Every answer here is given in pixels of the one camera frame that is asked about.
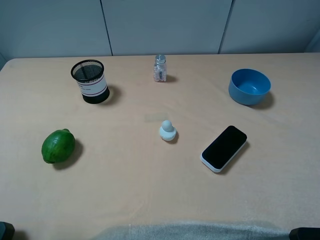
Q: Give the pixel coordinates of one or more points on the green lime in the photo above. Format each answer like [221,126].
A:
[58,146]

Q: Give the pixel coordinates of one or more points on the small white duck figurine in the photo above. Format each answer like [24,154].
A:
[167,131]

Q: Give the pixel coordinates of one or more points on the clear bottle with metal cap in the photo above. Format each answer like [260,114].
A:
[160,68]

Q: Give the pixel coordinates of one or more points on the black smartphone in white case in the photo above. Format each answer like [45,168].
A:
[223,149]

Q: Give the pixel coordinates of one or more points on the black mesh pen holder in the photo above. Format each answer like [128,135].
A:
[90,78]

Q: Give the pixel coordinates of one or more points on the blue plastic bowl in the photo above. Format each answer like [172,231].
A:
[248,86]

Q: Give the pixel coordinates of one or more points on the black right base corner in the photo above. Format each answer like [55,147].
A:
[305,233]

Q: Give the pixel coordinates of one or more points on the black base corner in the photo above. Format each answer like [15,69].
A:
[7,231]
[305,233]

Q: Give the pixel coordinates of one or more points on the black left base corner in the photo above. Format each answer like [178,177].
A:
[7,231]

